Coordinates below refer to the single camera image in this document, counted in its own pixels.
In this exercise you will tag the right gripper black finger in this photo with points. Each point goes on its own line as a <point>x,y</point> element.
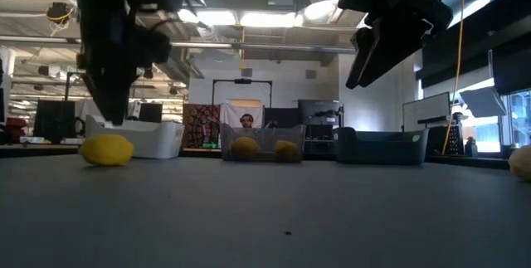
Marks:
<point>394,48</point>
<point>360,58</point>

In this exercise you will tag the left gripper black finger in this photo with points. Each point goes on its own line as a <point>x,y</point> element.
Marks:
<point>114,98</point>

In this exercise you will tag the yellow lemon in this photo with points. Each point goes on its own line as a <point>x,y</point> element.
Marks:
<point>245,147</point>
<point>106,149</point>

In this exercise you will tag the orange-yellow lemon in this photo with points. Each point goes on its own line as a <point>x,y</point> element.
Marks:
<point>287,150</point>

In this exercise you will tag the pinkish garlic bulb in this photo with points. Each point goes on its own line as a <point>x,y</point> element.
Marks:
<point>521,164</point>

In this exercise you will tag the small black monitor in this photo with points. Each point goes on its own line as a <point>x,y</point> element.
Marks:
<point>151,112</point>

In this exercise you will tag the white plastic basket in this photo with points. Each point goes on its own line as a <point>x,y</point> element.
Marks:
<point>157,141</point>

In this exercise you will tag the large black monitor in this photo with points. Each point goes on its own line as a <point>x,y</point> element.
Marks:
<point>54,120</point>

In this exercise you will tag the silver horizontal pipe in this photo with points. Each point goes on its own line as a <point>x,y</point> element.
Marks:
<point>290,48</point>

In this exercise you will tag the whiteboard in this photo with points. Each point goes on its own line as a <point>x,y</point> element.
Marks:
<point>425,112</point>

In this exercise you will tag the red patterned tapestry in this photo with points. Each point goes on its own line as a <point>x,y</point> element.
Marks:
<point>201,125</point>

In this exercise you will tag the teal plastic basket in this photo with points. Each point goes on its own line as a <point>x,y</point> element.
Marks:
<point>381,149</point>

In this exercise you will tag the grey softbox lamp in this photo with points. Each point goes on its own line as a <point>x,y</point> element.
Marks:
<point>483,102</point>

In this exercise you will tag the white cloth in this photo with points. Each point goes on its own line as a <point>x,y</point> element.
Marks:
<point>230,114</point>

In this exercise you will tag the grey plastic basket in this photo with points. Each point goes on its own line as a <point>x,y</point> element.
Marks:
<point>265,135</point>

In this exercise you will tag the dark bottle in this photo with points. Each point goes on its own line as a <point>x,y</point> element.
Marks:
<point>471,147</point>

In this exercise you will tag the person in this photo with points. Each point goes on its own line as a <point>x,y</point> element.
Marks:
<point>246,120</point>

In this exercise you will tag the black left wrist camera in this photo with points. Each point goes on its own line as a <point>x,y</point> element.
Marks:
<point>155,48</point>

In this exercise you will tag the black gantry frame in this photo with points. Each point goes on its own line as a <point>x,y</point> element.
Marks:
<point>242,81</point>

